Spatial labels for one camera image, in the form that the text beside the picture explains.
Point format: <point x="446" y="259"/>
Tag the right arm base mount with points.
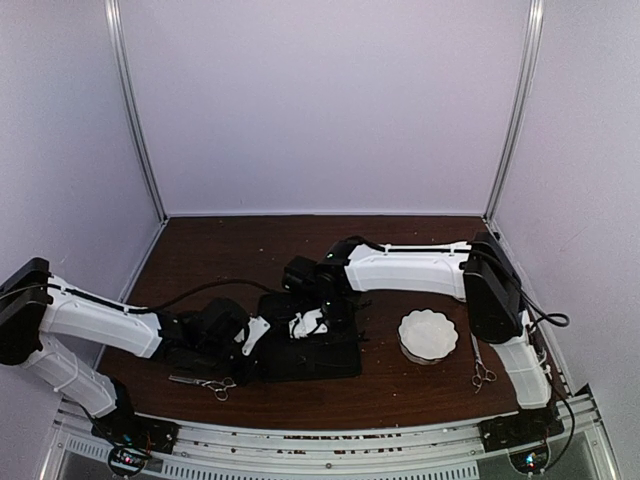
<point x="524" y="436"/>

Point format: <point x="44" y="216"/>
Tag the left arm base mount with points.
<point x="134" y="444"/>

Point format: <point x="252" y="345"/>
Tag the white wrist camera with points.
<point x="308" y="324"/>
<point x="257" y="328"/>

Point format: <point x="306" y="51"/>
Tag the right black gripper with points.
<point x="347" y="330"/>

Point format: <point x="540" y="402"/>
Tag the silver thinning scissors left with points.
<point x="220" y="388"/>

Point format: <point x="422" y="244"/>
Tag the aluminium frame post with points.
<point x="117" y="38"/>
<point x="529" y="59"/>

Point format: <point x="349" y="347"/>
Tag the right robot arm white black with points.
<point x="477" y="273"/>

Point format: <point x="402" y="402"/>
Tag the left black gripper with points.
<point x="244" y="375"/>

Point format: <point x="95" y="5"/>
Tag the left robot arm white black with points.
<point x="37" y="306"/>

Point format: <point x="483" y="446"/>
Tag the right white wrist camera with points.
<point x="308" y="324"/>

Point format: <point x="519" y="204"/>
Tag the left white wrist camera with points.
<point x="257" y="328"/>

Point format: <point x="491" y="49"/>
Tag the white scalloped bowl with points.
<point x="426" y="337"/>

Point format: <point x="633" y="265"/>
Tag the left aluminium frame post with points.
<point x="117" y="38"/>

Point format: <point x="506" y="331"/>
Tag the front aluminium rail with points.
<point x="452" y="450"/>

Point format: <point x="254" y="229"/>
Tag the right aluminium frame post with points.
<point x="529" y="59"/>

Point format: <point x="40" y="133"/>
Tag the black zippered tool case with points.
<point x="319" y="357"/>

